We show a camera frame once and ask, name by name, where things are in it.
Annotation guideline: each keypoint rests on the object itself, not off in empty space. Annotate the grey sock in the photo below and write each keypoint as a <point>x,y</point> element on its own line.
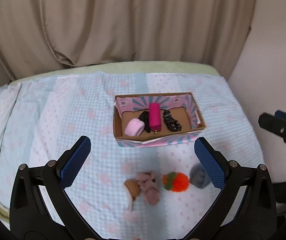
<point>199,177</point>

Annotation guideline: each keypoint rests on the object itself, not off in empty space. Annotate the pink teal cardboard box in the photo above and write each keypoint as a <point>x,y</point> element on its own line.
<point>183,108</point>

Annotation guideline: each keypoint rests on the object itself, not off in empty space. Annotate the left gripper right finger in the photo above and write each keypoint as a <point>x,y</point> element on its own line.
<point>245,207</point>

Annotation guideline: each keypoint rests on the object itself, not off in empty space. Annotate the beige curtain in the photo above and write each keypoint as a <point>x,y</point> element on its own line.
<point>40,36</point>

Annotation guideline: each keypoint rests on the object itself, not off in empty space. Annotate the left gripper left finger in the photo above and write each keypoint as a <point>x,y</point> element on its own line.
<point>40,207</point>

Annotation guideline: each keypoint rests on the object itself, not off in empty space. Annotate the brown plush toy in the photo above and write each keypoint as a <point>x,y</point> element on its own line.
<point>133,191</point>

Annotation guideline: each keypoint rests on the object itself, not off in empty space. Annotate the light blue checkered blanket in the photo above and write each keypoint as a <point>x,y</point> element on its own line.
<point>41,118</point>

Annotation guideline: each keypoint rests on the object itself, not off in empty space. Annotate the pale green mattress sheet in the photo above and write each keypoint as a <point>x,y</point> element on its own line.
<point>133,66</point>

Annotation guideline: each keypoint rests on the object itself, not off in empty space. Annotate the mauve fuzzy sock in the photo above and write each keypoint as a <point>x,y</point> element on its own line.
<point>149,187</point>

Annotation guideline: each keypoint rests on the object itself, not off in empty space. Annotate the orange pom-pom ball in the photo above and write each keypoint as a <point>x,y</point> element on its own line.
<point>175,182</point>

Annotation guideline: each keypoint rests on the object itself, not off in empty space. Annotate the magenta fabric pouch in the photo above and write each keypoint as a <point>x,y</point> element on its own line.
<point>154,117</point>

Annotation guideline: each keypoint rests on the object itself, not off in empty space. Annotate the pink fluffy sock roll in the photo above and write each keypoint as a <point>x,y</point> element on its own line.
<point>134,127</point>

